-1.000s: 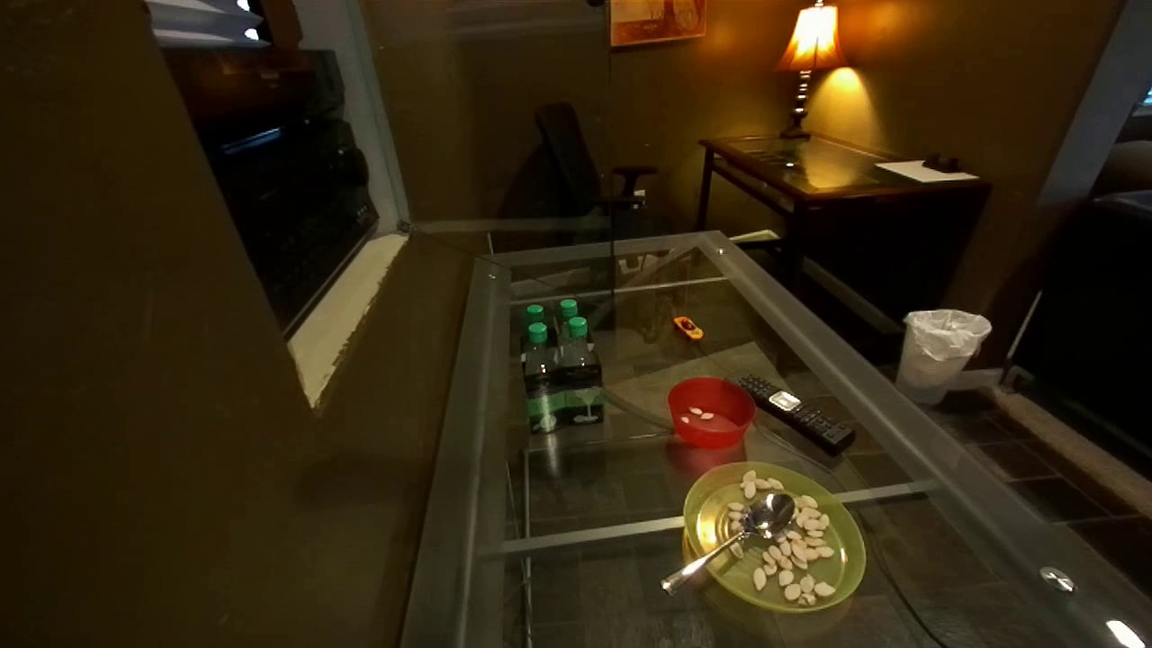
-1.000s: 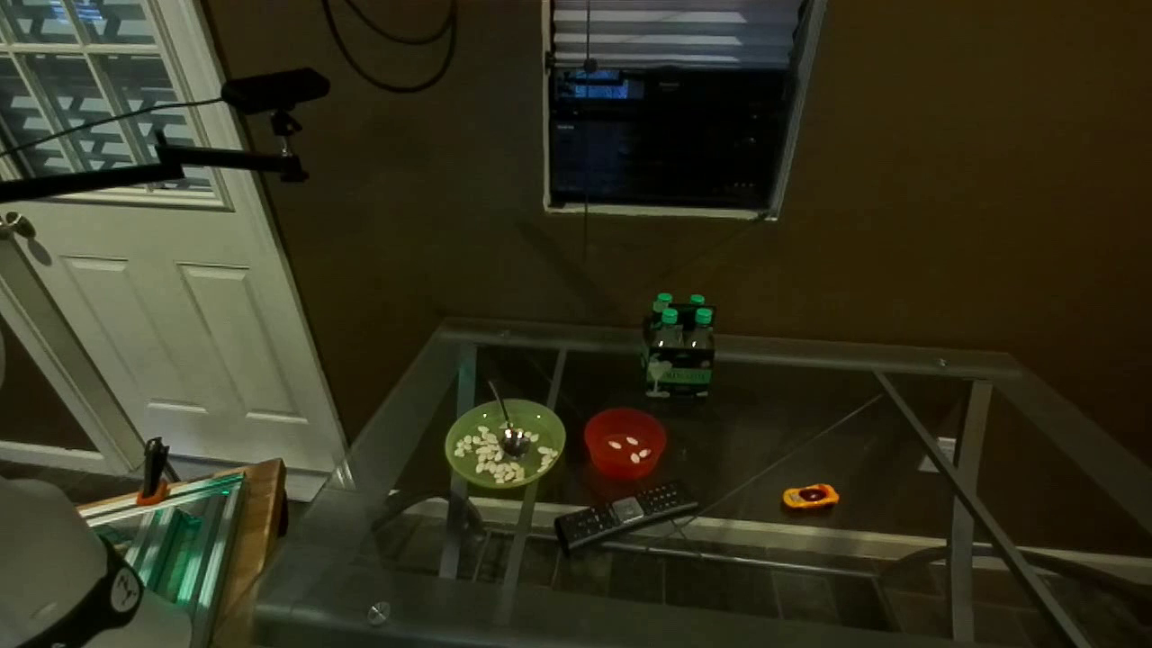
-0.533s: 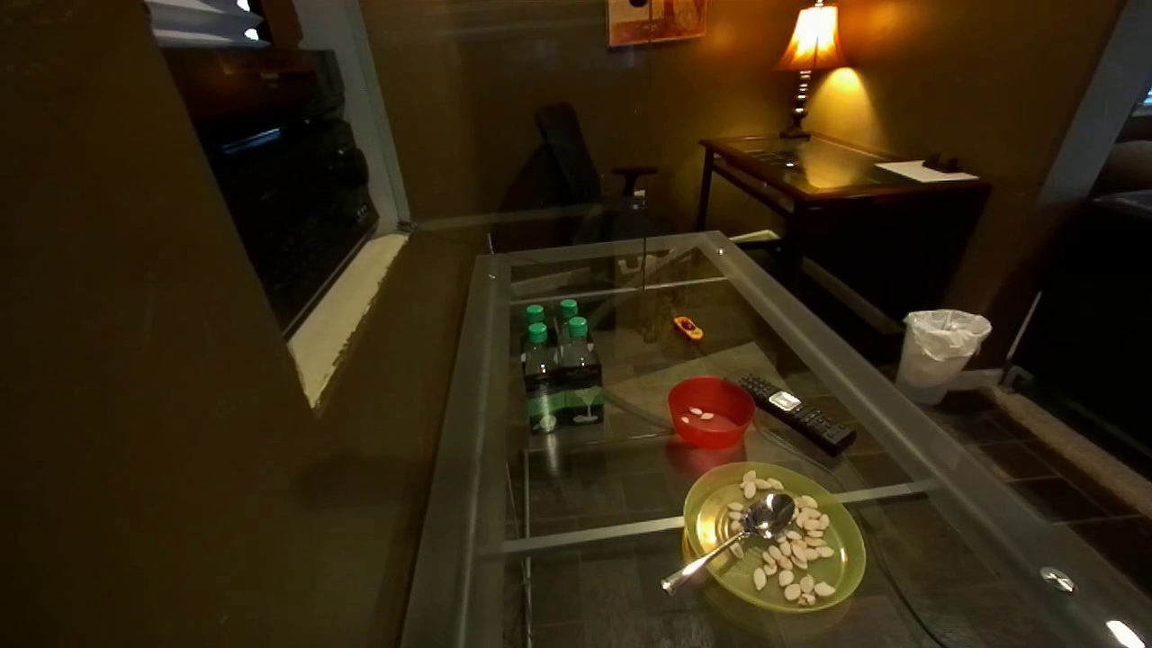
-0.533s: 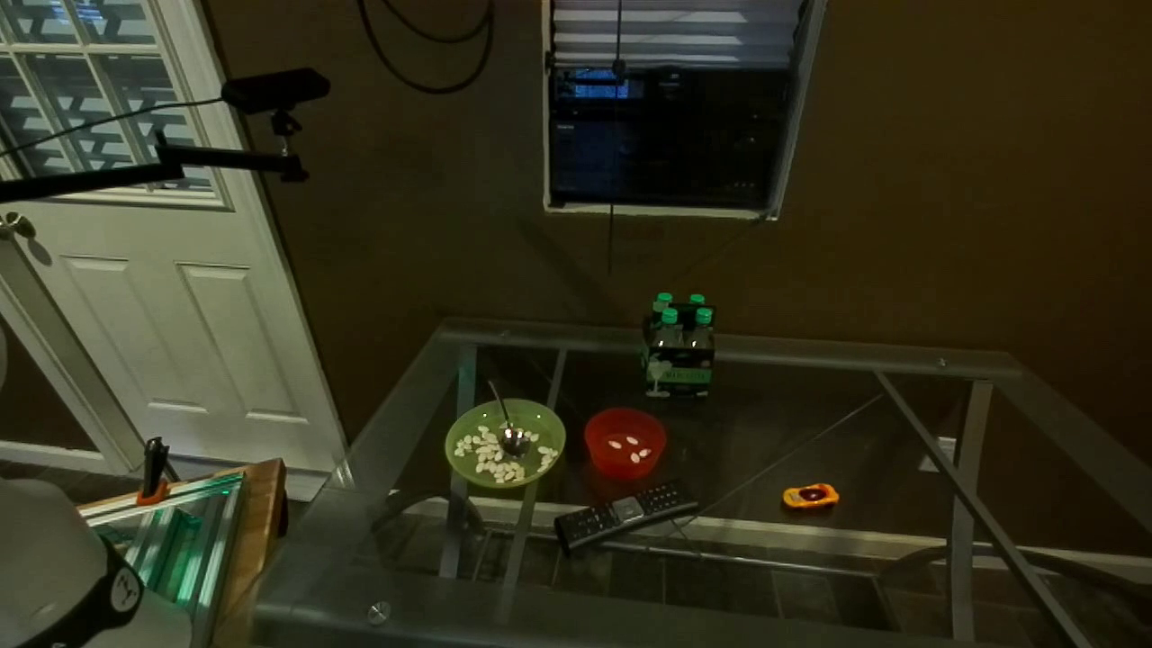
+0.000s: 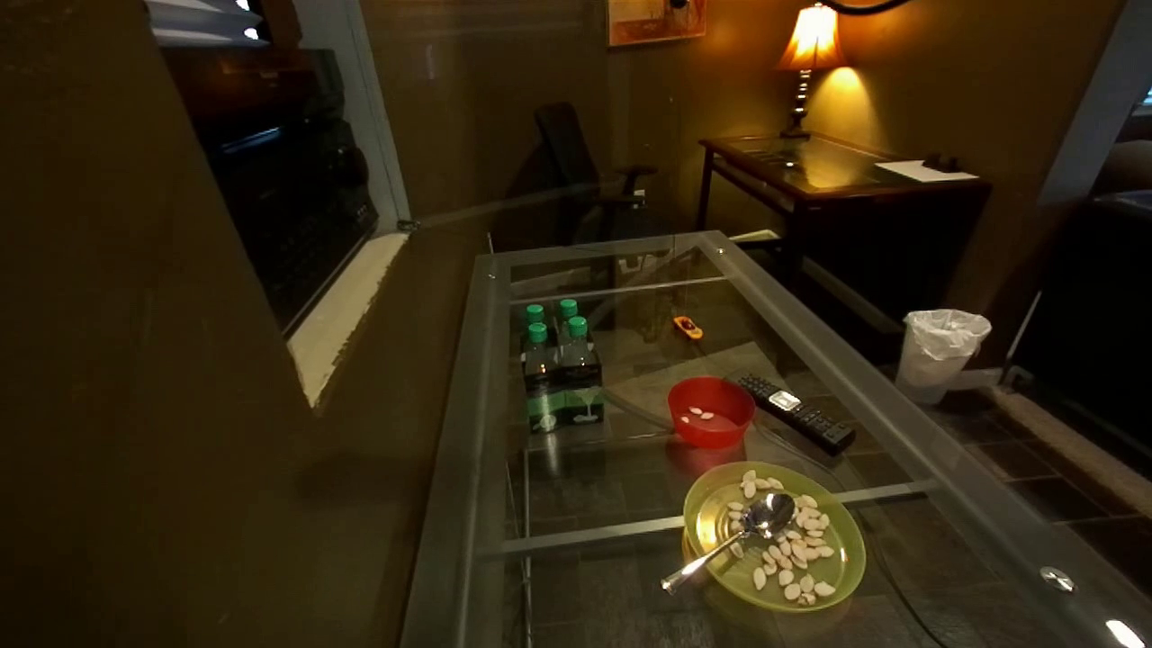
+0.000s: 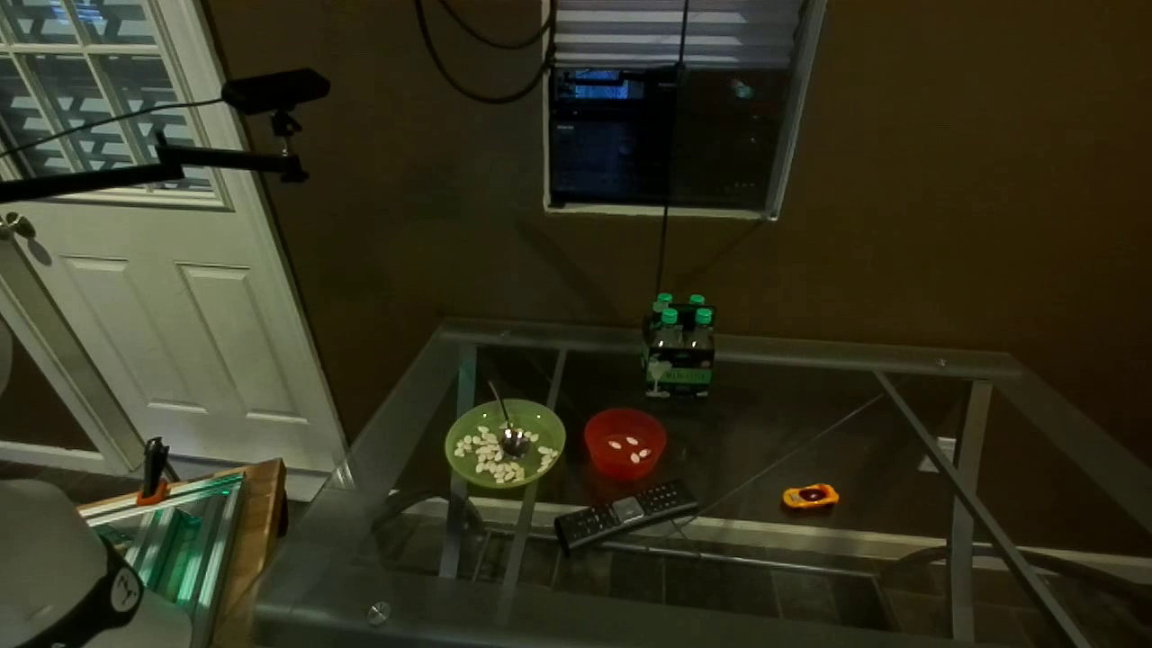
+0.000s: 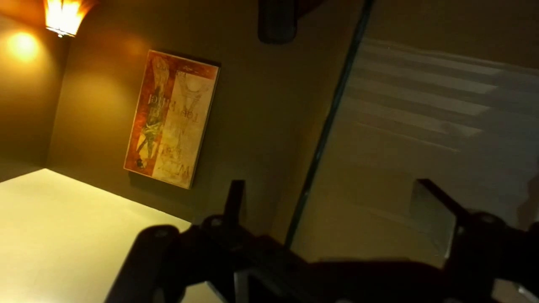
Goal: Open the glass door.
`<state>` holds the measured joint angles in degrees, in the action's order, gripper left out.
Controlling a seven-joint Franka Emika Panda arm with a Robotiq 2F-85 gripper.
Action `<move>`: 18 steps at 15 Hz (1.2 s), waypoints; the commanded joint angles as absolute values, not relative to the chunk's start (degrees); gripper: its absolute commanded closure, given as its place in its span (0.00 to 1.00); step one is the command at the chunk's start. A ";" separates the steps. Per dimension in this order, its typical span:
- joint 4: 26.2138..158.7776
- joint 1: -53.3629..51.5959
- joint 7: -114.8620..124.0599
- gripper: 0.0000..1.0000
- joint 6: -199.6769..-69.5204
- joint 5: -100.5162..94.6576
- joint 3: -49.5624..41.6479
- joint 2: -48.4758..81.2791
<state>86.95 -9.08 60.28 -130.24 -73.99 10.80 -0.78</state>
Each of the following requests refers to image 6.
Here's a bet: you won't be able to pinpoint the white panel door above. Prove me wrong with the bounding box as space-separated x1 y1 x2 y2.
0 0 352 477

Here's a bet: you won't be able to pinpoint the metal door latch lever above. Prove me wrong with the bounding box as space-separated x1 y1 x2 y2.
0 213 55 268

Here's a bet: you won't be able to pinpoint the green capped bottle pack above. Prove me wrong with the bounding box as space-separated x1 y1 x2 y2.
636 288 725 403

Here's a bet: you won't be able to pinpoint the metal spoon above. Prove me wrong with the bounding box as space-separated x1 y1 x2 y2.
484 376 534 458

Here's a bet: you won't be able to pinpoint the pale pistachio nuts heap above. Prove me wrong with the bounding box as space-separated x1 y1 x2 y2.
604 433 653 465
449 416 562 486

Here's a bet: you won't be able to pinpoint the green plate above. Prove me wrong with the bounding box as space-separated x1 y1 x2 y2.
444 394 568 492

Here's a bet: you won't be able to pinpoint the red bowl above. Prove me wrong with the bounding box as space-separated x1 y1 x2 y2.
582 403 674 486

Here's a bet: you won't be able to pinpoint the white framed window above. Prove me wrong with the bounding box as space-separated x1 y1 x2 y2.
539 0 830 226

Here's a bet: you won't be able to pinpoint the black remote control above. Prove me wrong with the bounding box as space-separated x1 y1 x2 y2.
551 483 707 554

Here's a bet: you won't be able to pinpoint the small orange black gadget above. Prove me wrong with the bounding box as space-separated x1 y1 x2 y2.
778 477 844 516

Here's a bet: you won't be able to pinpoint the white window blinds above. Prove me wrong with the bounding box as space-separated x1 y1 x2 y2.
551 0 806 72

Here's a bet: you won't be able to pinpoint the wooden cabinet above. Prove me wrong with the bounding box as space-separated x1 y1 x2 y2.
74 458 293 648

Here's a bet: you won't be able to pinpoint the white trash bin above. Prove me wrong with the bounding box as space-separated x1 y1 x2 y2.
918 433 962 476

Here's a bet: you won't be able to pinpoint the black orange clamp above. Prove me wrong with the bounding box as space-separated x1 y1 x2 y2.
133 433 180 507

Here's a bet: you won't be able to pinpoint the thin black hanging cable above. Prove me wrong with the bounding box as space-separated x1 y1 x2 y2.
648 0 694 304

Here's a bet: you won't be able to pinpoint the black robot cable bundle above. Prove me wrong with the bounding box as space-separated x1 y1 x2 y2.
412 0 558 109

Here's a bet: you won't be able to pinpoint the glass table with metal frame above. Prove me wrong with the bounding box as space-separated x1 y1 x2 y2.
247 316 1152 648

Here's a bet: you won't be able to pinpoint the black camera on boom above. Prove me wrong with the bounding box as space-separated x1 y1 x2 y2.
221 66 334 121

